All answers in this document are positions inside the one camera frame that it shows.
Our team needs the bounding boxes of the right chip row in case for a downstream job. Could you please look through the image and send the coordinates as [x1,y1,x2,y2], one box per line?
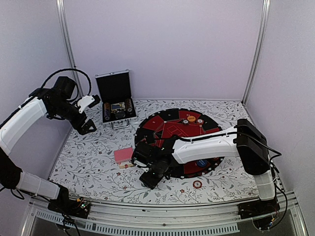
[125,98,133,113]

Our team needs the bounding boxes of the red playing card deck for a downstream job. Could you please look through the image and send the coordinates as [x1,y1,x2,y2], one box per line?
[114,147,133,164]

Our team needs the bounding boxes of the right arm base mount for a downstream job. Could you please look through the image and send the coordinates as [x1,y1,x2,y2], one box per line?
[237,197,280,231]

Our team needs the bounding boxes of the orange chips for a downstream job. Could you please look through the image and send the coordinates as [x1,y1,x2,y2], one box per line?
[196,119,204,125]

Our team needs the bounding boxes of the orange big blind button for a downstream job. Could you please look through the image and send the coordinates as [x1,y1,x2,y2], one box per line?
[187,116,196,122]

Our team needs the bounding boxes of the blue card deck in case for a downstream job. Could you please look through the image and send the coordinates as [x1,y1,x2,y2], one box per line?
[111,102,126,111]

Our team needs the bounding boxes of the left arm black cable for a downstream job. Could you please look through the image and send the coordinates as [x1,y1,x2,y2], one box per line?
[40,68,92,96]

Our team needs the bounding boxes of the right aluminium frame post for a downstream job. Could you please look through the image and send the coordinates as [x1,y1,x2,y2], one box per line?
[242,0,271,107]

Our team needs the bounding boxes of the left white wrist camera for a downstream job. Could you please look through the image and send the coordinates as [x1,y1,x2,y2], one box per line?
[75,95,100,114]

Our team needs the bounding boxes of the aluminium frame post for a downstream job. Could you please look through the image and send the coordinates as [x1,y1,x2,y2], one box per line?
[242,0,271,107]
[56,0,84,97]

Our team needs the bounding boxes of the round red black poker mat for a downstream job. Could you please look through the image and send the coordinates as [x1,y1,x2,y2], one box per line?
[134,108,224,178]

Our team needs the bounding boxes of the left aluminium frame post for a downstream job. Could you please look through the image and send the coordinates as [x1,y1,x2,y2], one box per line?
[56,0,84,97]

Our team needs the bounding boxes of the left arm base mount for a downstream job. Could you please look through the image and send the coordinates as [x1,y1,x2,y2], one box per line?
[48,198,91,219]

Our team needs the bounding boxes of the dark chips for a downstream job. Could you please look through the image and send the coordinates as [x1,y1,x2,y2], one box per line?
[182,119,189,125]

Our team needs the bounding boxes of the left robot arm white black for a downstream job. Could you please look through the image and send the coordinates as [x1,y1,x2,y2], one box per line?
[0,76,100,213]

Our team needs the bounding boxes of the orange chip stack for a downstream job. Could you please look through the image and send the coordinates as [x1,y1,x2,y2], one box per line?
[193,180,202,189]

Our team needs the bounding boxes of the floral white table cloth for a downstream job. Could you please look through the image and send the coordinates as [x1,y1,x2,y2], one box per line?
[49,100,258,205]

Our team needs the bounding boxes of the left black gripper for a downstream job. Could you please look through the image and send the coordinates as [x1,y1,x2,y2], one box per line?
[51,99,97,135]

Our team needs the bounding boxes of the black dealer button in case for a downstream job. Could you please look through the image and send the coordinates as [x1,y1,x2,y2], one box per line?
[115,111,126,119]

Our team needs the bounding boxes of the blue small blind button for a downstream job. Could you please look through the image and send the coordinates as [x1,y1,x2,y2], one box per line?
[196,160,208,168]

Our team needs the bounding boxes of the front aluminium rail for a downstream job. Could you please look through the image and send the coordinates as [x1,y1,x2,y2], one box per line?
[21,192,309,236]

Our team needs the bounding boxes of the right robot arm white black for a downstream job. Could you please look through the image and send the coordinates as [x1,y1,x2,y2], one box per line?
[131,119,281,216]

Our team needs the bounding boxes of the playing card box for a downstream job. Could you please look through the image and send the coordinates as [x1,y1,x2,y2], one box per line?
[119,161,134,169]

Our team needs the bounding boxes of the aluminium poker case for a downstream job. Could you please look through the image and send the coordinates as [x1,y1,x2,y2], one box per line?
[95,69,137,130]

